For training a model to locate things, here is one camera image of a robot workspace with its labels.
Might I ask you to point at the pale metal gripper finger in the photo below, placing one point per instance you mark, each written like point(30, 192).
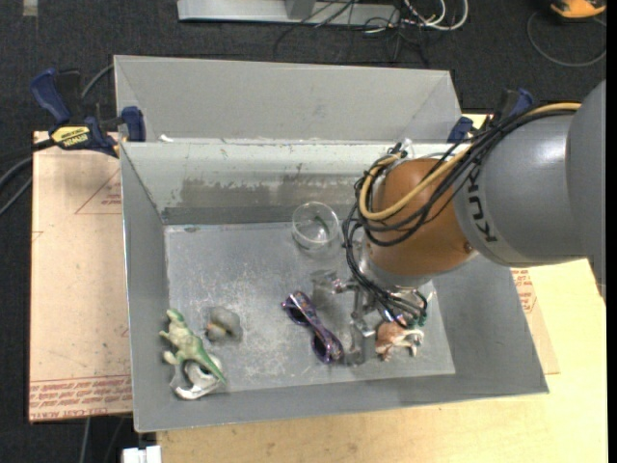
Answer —
point(324, 287)
point(359, 347)

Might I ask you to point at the brown toy animal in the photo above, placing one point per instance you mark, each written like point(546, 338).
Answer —
point(391, 338)

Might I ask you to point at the purple sunglasses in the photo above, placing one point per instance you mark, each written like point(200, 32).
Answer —
point(319, 338)

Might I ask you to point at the clear drinking glass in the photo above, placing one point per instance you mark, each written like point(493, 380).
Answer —
point(315, 239)

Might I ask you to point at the grey metal bin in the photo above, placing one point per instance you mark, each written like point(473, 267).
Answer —
point(250, 278)

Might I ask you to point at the grey toy duck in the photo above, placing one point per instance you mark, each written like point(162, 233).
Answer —
point(222, 325)

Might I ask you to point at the green toy dinosaur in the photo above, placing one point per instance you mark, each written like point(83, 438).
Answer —
point(189, 344)

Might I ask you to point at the white crumpled object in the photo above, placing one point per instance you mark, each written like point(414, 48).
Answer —
point(196, 385)

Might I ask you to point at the brown cardboard board, red print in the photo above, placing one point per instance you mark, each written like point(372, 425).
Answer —
point(77, 268)

